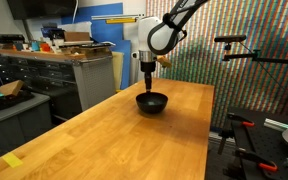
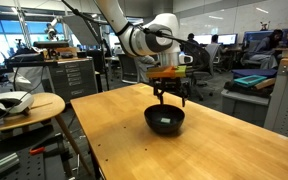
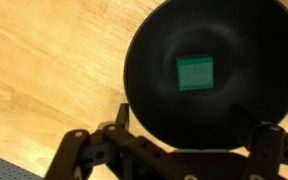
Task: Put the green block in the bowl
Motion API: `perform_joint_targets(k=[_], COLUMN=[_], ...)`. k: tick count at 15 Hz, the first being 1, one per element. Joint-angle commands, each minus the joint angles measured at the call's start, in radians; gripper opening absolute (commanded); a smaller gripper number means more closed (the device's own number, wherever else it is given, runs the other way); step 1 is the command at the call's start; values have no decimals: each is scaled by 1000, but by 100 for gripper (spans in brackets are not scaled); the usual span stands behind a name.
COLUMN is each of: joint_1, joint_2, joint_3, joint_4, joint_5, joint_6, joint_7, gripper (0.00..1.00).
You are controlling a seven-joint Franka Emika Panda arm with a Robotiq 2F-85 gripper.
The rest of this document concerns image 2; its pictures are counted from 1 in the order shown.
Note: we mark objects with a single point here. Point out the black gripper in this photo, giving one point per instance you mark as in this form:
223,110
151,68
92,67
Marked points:
170,85

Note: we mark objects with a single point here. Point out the green block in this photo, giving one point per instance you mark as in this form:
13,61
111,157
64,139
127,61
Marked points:
165,120

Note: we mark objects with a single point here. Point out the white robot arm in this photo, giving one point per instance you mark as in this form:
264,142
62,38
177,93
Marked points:
140,40

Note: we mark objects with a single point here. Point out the black bowl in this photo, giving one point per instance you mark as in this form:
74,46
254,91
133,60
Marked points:
164,126

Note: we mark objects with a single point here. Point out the light wooden block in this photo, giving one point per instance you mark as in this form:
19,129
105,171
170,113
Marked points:
265,83

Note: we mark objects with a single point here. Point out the grey office chair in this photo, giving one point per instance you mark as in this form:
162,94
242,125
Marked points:
207,66

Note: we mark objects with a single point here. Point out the lit computer monitor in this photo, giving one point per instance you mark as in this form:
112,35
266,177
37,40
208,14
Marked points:
203,39
227,39

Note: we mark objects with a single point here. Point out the grey plastic storage bin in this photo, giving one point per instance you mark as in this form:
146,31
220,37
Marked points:
244,106

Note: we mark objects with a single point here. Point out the dark blue folded cloth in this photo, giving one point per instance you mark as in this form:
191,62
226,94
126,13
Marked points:
254,73

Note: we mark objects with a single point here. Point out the grey labelled drawer cabinet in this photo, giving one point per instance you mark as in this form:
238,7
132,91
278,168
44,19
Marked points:
73,80

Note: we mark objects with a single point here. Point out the seated person grey top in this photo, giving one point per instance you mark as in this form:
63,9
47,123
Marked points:
265,46

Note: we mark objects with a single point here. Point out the grey photo light reflector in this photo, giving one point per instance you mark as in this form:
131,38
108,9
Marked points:
82,30

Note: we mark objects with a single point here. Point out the grey perforated panel cabinet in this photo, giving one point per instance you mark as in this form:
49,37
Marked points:
285,103

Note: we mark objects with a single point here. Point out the round wooden side table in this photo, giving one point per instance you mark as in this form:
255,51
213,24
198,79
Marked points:
44,106

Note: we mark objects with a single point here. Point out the black perforated breadboard table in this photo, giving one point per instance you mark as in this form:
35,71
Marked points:
34,163

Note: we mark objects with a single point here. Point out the white rounded device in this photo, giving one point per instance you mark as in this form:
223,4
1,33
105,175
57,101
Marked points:
9,101

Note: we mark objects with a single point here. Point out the silver aluminium extrusion bar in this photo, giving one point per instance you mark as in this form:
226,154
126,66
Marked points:
0,165

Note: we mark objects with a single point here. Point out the orange yellow gripper mount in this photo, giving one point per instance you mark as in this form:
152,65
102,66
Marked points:
165,72

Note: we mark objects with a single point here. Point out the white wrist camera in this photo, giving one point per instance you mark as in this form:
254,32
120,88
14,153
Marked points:
186,59

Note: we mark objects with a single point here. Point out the teal frame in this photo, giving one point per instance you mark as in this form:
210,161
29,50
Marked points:
250,80

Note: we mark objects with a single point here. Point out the black stereo camera bar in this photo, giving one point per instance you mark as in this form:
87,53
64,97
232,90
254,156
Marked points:
50,44

